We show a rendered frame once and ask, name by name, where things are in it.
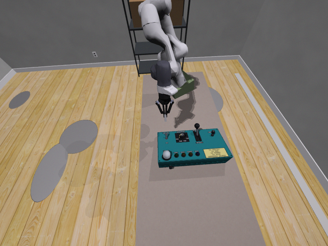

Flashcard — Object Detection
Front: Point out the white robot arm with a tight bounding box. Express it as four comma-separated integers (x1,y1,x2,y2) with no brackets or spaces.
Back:
138,0,188,96

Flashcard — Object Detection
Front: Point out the teal control console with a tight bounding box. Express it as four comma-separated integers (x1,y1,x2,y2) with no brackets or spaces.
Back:
157,123,233,169

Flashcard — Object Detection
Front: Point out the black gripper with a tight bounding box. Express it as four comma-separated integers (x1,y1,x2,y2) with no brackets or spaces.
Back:
155,93,174,122

